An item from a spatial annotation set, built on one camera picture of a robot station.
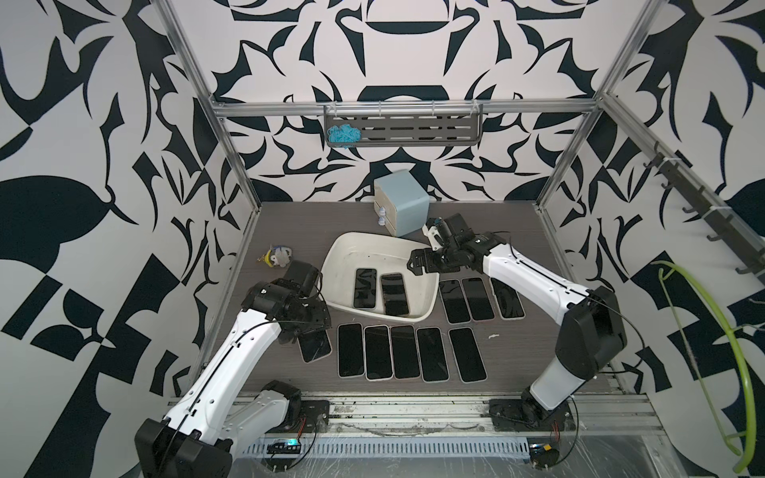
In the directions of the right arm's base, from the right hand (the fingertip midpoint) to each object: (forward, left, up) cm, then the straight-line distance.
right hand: (417, 259), depth 86 cm
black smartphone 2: (-6, -20, -15) cm, 25 cm away
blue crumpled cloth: (+32, +21, +19) cm, 43 cm away
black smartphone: (-21, +4, -14) cm, 26 cm away
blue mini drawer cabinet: (+21, +3, -1) cm, 21 cm away
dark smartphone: (-22, -3, -14) cm, 26 cm away
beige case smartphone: (-24, +26, -1) cm, 35 cm away
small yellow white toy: (+8, +45, -10) cm, 46 cm away
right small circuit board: (-44, -28, -18) cm, 56 cm away
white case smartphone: (-22, +12, -14) cm, 28 cm away
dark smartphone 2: (-6, -12, -15) cm, 20 cm away
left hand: (-17, +29, -1) cm, 34 cm away
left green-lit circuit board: (-42, +33, -17) cm, 57 cm away
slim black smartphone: (-22, -13, -17) cm, 30 cm away
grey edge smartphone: (-23, +19, -15) cm, 33 cm away
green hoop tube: (-46, -51, +9) cm, 69 cm away
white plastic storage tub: (+5, +15, -17) cm, 23 cm away
